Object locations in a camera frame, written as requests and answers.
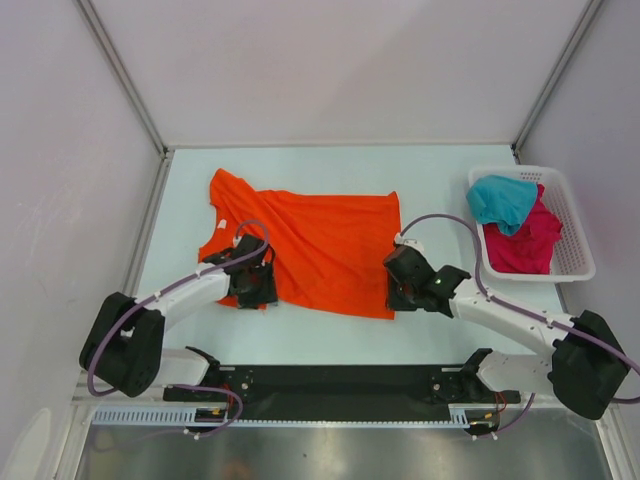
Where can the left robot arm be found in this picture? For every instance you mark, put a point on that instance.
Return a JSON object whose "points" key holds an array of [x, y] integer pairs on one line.
{"points": [[125, 351]]}

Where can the left rear frame post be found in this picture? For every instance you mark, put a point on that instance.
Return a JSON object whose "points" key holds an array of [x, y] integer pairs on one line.
{"points": [[108, 49]]}

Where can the magenta t-shirt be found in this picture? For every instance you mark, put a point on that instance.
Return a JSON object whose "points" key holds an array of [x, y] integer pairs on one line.
{"points": [[530, 250]]}

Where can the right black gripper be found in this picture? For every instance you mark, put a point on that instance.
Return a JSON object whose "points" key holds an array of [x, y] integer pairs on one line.
{"points": [[393, 302]]}

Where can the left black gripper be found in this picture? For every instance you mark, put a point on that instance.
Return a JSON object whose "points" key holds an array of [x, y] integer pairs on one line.
{"points": [[267, 294]]}

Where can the frame post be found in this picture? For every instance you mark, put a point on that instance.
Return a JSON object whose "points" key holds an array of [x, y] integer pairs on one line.
{"points": [[108, 49], [579, 32]]}

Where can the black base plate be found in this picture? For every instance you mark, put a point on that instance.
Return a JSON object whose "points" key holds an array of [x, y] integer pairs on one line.
{"points": [[353, 392]]}

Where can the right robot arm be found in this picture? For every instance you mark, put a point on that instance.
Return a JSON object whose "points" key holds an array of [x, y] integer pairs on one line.
{"points": [[576, 359]]}

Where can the teal t-shirt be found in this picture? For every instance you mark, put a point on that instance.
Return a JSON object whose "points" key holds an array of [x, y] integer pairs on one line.
{"points": [[502, 201]]}

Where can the white plastic basket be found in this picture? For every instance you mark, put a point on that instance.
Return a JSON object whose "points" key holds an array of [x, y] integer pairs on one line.
{"points": [[572, 260]]}

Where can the white slotted cable duct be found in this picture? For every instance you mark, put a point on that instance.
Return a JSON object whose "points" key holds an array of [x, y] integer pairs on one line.
{"points": [[203, 418]]}

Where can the orange t-shirt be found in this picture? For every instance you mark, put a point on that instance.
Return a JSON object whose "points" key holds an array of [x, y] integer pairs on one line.
{"points": [[329, 248]]}

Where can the right rear frame post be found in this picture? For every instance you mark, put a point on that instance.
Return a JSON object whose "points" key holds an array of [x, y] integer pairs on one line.
{"points": [[579, 32]]}

